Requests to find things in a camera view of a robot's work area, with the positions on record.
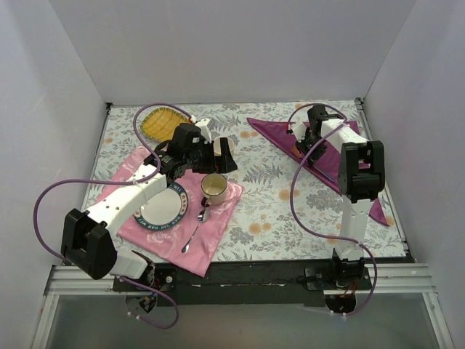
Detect iridescent rainbow spoon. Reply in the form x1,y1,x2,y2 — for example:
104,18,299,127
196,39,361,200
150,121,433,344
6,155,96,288
291,145,335,182

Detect purple cloth napkin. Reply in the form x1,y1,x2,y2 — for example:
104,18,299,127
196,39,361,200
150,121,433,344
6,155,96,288
247,118,388,226

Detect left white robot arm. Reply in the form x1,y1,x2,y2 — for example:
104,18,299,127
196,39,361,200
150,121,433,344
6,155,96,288
61,119,238,291

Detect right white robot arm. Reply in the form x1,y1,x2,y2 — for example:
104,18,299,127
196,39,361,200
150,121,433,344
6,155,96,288
288,103,385,290

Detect pale green mug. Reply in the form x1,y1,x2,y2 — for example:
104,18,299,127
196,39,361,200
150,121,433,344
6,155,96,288
213,137,235,156

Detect cream enamel mug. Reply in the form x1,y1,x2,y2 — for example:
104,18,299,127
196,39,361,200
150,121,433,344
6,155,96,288
201,173,227,207

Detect yellow woven tray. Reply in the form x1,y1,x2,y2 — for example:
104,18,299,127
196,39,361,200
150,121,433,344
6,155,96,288
140,107,190,142

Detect silver spoon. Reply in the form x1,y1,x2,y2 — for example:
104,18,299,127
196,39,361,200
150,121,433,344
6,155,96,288
181,207,209,254

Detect white plate blue rim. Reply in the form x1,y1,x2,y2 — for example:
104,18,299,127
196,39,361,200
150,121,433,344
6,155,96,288
133,182,189,231

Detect pink floral cloth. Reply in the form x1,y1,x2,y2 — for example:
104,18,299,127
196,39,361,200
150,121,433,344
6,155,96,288
105,145,244,279

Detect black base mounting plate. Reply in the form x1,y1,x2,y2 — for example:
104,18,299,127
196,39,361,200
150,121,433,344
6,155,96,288
113,260,371,308

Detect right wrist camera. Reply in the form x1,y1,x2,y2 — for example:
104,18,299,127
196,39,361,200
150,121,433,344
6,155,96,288
286,121,307,143

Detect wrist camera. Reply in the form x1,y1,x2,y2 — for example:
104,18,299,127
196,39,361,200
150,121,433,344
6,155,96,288
286,121,307,143
195,119,214,144

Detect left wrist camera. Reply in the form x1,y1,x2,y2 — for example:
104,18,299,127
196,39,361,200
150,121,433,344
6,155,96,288
195,119,214,144

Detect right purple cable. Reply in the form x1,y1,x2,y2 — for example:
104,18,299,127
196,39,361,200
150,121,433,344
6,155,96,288
286,103,379,317

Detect purple cable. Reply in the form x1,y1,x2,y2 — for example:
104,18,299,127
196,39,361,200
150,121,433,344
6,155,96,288
286,103,379,317
33,103,199,330

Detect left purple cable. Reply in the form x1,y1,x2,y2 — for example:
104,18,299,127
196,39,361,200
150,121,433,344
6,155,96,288
33,103,199,330

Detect aluminium frame rail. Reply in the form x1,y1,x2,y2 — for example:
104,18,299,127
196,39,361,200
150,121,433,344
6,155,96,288
31,264,128,348

